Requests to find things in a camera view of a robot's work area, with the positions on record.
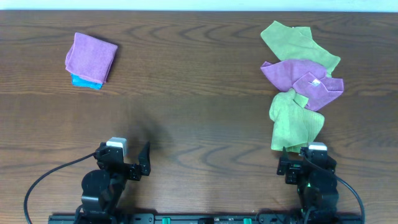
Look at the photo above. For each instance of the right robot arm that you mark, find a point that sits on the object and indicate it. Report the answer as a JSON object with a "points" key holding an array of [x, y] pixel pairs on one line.
{"points": [[316, 185]]}

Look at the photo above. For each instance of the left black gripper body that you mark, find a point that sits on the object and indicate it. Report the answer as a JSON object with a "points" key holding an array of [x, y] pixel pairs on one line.
{"points": [[130, 170]]}

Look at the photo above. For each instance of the crumpled purple cloth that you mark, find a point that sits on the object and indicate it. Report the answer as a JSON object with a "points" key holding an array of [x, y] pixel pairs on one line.
{"points": [[307, 78]]}

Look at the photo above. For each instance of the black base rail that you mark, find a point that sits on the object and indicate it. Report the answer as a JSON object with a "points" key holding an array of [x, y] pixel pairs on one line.
{"points": [[148, 218]]}

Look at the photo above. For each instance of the folded blue cloth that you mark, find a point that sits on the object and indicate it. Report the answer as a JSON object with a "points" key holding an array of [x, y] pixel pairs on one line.
{"points": [[77, 81]]}

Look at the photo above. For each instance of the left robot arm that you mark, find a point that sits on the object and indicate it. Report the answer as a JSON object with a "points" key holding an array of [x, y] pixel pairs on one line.
{"points": [[102, 188]]}

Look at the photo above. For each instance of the olive green cloth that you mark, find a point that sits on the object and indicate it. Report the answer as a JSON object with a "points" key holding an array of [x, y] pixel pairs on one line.
{"points": [[297, 43]]}

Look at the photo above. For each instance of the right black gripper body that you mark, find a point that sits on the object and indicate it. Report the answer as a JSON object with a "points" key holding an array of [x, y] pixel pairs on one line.
{"points": [[292, 169]]}

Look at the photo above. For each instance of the folded purple cloth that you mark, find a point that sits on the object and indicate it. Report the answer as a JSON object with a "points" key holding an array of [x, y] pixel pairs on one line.
{"points": [[90, 58]]}

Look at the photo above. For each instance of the light green cloth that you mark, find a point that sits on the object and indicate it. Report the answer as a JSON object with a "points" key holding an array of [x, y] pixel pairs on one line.
{"points": [[294, 125]]}

